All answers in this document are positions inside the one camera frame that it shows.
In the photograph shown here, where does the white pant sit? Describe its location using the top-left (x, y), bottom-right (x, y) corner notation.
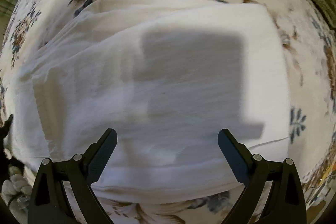
top-left (5, 0), bottom-right (290, 203)

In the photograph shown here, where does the floral bed sheet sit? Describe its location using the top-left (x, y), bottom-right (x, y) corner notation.
top-left (1, 0), bottom-right (335, 223)

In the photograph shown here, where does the white knit gloved hand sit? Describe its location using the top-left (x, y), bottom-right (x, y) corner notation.
top-left (1, 166), bottom-right (32, 223)

